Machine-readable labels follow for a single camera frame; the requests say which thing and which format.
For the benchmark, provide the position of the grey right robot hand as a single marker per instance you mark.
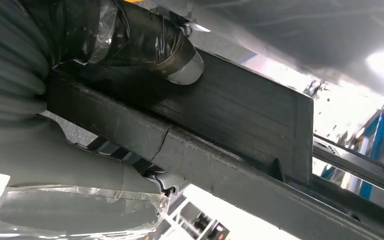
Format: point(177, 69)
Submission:
point(62, 165)

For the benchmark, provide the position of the blue metal shelf rack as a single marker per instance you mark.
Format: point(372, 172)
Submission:
point(382, 132)

